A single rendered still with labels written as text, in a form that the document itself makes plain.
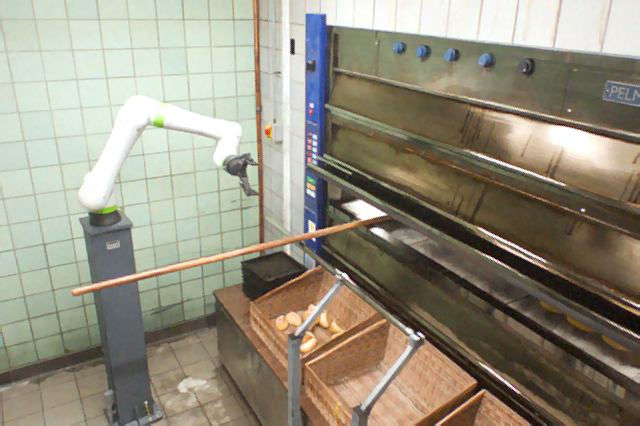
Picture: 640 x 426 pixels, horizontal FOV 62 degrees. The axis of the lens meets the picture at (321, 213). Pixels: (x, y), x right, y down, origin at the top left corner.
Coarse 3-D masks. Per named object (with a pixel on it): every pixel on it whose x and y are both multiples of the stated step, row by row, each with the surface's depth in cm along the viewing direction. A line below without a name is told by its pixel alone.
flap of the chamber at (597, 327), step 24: (312, 168) 271; (336, 168) 284; (384, 192) 250; (432, 216) 224; (480, 240) 203; (480, 264) 180; (528, 264) 186; (528, 288) 164; (552, 288) 166; (576, 288) 171; (576, 312) 151; (600, 312) 154; (624, 312) 158
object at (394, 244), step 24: (360, 216) 277; (384, 240) 252; (432, 264) 229; (456, 288) 214; (480, 288) 210; (504, 312) 195; (528, 336) 186; (552, 336) 181; (576, 360) 171; (600, 384) 165; (624, 384) 159
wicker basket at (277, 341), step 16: (320, 272) 300; (288, 288) 291; (320, 288) 302; (256, 304) 284; (272, 304) 290; (288, 304) 295; (304, 304) 302; (336, 304) 289; (352, 304) 277; (256, 320) 279; (272, 320) 292; (304, 320) 292; (368, 320) 253; (272, 336) 263; (320, 336) 279; (336, 336) 247; (352, 336) 252; (272, 352) 266; (320, 352) 244; (304, 368) 242; (304, 384) 245
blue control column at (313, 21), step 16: (320, 16) 261; (320, 48) 266; (320, 64) 269; (320, 80) 272; (320, 96) 275; (320, 112) 278; (320, 128) 282; (320, 144) 285; (304, 160) 302; (320, 160) 288; (304, 176) 305; (304, 192) 309; (320, 192) 295; (320, 208) 299; (320, 224) 303; (304, 240) 320; (320, 240) 307; (304, 256) 323; (320, 256) 310
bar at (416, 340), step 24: (336, 288) 219; (360, 288) 210; (312, 312) 219; (384, 312) 195; (288, 336) 218; (408, 336) 183; (288, 360) 222; (408, 360) 182; (288, 384) 227; (384, 384) 180; (288, 408) 232; (360, 408) 180
